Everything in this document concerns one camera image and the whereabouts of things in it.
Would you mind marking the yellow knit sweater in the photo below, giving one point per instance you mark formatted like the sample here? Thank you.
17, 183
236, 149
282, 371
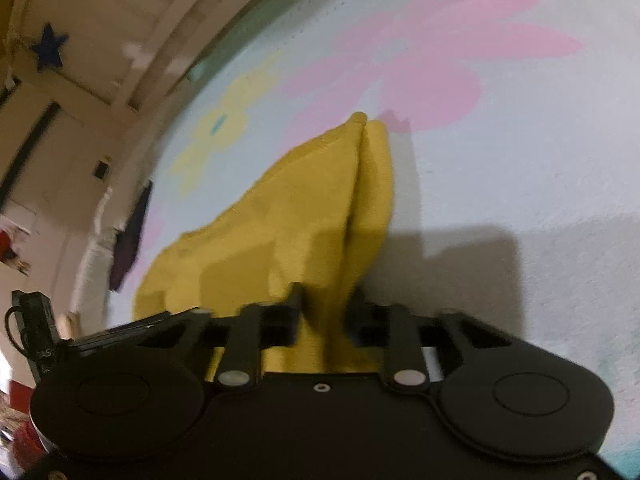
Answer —
317, 218

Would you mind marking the wall power socket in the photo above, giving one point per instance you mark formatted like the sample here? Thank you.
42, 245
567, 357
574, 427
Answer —
102, 168

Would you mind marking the red object on shelf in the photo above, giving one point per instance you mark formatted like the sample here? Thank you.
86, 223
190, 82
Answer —
6, 251

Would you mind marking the wooden headboard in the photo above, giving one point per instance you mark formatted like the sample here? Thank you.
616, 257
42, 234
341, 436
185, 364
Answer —
123, 56

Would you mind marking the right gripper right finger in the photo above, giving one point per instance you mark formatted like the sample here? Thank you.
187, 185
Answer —
392, 329

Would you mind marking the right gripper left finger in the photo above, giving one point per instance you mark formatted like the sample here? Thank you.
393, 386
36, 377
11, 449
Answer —
256, 328

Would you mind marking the blue star decoration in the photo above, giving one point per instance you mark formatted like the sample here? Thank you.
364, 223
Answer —
47, 49

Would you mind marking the dark maroon folded garment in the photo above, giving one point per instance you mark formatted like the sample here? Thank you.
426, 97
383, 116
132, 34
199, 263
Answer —
128, 240

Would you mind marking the floral bed sheet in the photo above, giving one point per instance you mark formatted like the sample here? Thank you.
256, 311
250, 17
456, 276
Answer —
514, 128

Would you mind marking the white pillow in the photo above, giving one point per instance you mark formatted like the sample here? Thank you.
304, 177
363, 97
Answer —
92, 282

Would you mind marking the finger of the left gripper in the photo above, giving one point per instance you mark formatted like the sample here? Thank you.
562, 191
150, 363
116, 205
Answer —
118, 335

